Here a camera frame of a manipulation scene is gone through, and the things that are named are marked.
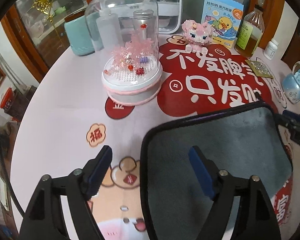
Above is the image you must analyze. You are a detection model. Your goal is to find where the cartoon printed tablecloth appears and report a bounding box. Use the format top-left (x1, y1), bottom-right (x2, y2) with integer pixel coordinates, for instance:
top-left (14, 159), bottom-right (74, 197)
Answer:
top-left (10, 35), bottom-right (300, 239)

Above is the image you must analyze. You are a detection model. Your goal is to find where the purple and grey towel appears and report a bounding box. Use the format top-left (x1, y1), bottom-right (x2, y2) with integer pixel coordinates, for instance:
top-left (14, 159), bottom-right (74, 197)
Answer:
top-left (140, 100), bottom-right (292, 239)

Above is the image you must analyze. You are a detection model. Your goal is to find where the teal cylindrical container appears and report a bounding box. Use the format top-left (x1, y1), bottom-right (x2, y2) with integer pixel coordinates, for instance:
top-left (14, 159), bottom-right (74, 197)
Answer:
top-left (64, 15), bottom-right (95, 56)

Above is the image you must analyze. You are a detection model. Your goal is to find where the small white pill bottle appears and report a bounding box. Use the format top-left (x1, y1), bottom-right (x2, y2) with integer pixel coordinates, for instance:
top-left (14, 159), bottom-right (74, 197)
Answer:
top-left (263, 38), bottom-right (279, 60)

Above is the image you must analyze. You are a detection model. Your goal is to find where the white plastic appliance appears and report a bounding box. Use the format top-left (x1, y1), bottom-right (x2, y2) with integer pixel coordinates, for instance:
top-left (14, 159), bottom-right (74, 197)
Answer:
top-left (87, 0), bottom-right (184, 35)

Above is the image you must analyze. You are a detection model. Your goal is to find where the blue duck carton box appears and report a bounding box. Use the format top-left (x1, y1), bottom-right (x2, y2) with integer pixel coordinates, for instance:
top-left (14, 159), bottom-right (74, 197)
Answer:
top-left (201, 0), bottom-right (244, 48)

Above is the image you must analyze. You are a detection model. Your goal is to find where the black cable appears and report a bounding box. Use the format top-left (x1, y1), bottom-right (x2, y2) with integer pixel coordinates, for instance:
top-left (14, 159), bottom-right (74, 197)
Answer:
top-left (0, 98), bottom-right (26, 218)

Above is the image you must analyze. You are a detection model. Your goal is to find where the wooden glass door cabinet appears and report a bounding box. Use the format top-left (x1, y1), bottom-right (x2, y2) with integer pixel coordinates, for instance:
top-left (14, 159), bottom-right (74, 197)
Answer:
top-left (1, 0), bottom-right (87, 82)

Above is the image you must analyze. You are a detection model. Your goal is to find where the oil bottle with green label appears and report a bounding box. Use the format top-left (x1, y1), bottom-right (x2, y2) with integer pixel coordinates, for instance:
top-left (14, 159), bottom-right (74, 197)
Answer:
top-left (235, 4), bottom-right (264, 58)

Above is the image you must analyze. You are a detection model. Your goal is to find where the red plastic basket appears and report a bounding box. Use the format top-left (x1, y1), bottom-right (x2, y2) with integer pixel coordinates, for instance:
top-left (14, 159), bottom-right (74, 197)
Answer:
top-left (0, 87), bottom-right (14, 109)

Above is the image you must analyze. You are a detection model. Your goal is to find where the translucent white squeeze bottle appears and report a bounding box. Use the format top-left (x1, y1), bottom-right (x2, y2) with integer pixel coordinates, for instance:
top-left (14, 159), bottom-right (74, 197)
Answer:
top-left (96, 8), bottom-right (123, 51)

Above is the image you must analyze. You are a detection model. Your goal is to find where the glass dome pink flower ornament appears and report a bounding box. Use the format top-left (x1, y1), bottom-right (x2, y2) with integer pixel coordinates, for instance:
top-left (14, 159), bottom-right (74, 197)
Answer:
top-left (85, 0), bottom-right (162, 106)

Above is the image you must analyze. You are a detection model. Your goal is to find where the pink brick block figure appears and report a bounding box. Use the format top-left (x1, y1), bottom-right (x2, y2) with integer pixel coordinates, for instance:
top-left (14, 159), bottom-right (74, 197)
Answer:
top-left (181, 20), bottom-right (213, 53)

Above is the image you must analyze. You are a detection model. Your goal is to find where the blue snow globe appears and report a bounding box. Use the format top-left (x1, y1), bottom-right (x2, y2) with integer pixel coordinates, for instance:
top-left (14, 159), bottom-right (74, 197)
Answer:
top-left (282, 61), bottom-right (300, 105)

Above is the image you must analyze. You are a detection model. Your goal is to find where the silver metal can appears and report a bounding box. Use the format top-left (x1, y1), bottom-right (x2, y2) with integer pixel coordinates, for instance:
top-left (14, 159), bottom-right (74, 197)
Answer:
top-left (132, 9), bottom-right (154, 40)

